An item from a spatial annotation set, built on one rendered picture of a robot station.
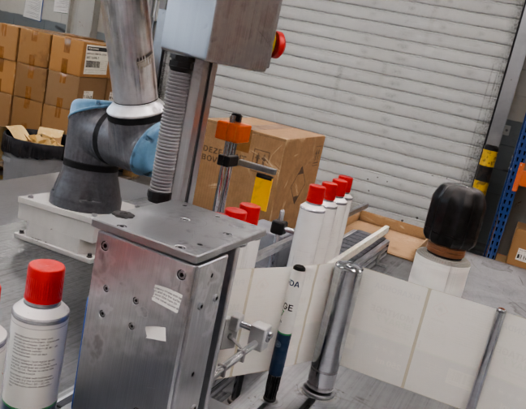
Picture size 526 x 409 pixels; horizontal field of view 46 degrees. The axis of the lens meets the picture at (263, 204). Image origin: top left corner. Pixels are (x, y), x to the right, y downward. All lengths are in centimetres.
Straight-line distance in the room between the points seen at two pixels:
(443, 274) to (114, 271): 57
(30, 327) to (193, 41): 45
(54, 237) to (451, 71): 430
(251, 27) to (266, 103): 480
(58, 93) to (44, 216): 350
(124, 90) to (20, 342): 69
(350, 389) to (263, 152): 81
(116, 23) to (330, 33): 440
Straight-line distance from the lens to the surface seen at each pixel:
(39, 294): 61
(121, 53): 119
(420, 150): 534
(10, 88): 513
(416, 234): 213
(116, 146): 125
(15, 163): 364
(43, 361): 63
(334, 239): 136
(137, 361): 57
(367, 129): 540
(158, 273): 53
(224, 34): 84
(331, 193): 128
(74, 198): 134
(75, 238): 134
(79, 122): 134
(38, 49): 496
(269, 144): 158
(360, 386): 95
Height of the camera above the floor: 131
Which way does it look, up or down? 13 degrees down
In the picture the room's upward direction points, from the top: 12 degrees clockwise
